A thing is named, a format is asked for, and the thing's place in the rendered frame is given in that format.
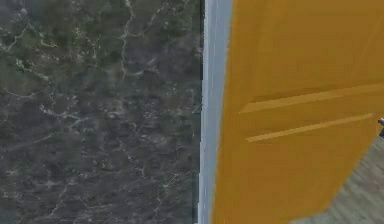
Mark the orange room door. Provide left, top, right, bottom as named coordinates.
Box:
left=210, top=0, right=384, bottom=224

